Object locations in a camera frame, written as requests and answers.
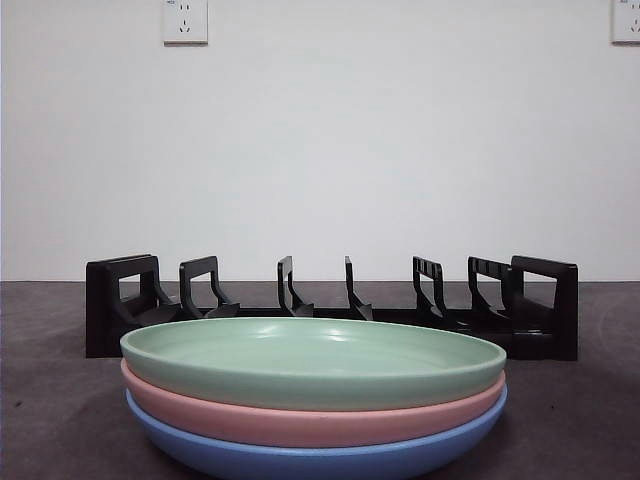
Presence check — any green plate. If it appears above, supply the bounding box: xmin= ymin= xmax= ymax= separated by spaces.
xmin=119 ymin=317 xmax=508 ymax=413

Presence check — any pink plate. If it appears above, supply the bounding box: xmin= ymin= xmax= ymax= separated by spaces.
xmin=121 ymin=357 xmax=509 ymax=449

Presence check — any blue plate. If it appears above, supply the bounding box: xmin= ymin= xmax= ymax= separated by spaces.
xmin=124 ymin=384 xmax=510 ymax=480

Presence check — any black dish rack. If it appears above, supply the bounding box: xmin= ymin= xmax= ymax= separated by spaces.
xmin=85 ymin=253 xmax=581 ymax=362

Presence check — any white wall socket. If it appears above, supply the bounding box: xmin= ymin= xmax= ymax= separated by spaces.
xmin=162 ymin=0 xmax=209 ymax=48
xmin=610 ymin=0 xmax=640 ymax=48

